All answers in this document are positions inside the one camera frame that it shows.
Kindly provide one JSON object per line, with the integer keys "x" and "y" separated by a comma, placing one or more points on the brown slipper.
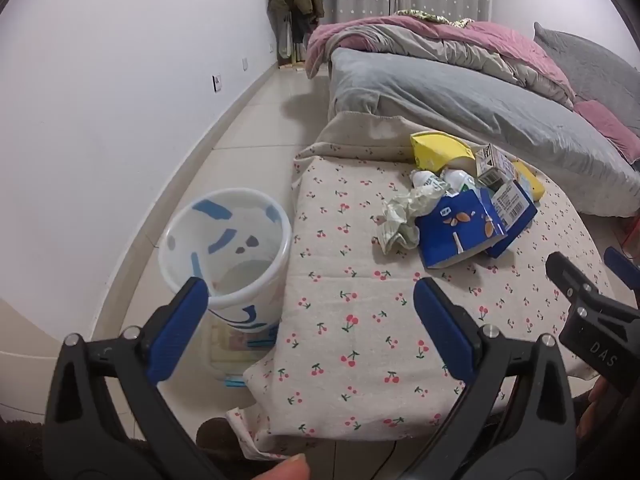
{"x": 215, "y": 435}

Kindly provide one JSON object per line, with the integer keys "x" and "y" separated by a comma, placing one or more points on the small white carton box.
{"x": 492, "y": 165}

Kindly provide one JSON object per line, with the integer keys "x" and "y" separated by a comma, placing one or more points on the white hanging bag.
{"x": 283, "y": 35}

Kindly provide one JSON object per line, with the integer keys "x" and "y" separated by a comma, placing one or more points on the white wall socket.
{"x": 217, "y": 83}

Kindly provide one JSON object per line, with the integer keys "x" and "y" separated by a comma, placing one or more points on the white bottle green label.
{"x": 425, "y": 180}
{"x": 460, "y": 180}

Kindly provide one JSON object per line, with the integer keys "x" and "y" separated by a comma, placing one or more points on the cherry print tablecloth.
{"x": 350, "y": 285}

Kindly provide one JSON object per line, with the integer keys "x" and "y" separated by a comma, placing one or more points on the hanging coats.
{"x": 295, "y": 0}

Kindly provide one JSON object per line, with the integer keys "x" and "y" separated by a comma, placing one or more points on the person's right hand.
{"x": 595, "y": 405}

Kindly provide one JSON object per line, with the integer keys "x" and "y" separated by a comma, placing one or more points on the pink pillow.
{"x": 605, "y": 122}

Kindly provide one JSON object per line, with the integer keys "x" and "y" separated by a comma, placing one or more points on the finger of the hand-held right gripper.
{"x": 622, "y": 266}
{"x": 600, "y": 335}

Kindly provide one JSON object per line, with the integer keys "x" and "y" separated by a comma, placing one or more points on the large yellow packet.
{"x": 435, "y": 150}

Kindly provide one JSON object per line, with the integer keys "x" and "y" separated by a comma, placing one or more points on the blue carton almond print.
{"x": 450, "y": 240}

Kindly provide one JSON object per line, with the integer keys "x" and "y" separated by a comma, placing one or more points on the white bin with blue pattern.
{"x": 270, "y": 280}

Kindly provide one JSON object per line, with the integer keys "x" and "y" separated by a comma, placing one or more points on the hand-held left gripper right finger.
{"x": 445, "y": 330}

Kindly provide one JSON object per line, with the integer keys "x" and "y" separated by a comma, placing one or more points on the pink quilt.
{"x": 480, "y": 40}

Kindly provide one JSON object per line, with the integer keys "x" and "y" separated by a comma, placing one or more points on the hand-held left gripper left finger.
{"x": 185, "y": 320}

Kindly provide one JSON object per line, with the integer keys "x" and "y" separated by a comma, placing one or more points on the floral cloth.
{"x": 435, "y": 17}

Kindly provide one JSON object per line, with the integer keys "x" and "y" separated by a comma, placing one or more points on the grey pillow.
{"x": 585, "y": 65}

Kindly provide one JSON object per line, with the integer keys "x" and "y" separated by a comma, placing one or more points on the small yellow box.
{"x": 530, "y": 180}

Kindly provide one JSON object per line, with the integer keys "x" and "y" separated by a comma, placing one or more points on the blue box white label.
{"x": 510, "y": 205}

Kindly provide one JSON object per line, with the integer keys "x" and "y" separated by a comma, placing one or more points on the dark rug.
{"x": 20, "y": 450}

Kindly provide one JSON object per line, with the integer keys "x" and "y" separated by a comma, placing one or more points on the person's left hand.
{"x": 285, "y": 467}

